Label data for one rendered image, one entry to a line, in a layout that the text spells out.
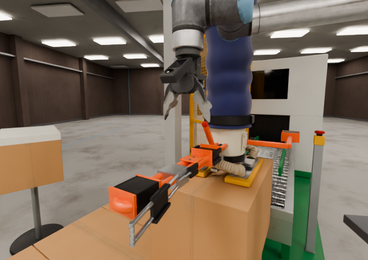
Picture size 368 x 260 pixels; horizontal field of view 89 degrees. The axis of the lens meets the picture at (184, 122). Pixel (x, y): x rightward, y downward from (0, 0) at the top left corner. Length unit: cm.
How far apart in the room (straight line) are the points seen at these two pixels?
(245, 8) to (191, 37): 14
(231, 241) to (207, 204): 13
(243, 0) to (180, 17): 16
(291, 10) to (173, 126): 186
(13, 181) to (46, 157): 24
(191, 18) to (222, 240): 68
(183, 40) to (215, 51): 35
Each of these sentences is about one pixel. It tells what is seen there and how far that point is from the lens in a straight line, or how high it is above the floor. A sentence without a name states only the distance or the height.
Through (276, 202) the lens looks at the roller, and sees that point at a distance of 162.
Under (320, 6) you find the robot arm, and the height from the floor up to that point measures 155.
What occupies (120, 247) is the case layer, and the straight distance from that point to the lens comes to 118.
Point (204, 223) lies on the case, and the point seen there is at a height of 85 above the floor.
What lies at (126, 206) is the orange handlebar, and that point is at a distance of 40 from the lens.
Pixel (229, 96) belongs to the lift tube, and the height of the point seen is 130.
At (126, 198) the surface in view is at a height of 109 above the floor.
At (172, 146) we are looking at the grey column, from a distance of 237.
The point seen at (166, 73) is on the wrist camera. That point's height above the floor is 135.
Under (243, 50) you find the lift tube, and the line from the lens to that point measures 87.
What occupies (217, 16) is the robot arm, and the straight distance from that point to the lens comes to 56.
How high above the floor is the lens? 128
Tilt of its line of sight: 7 degrees down
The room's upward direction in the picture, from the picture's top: straight up
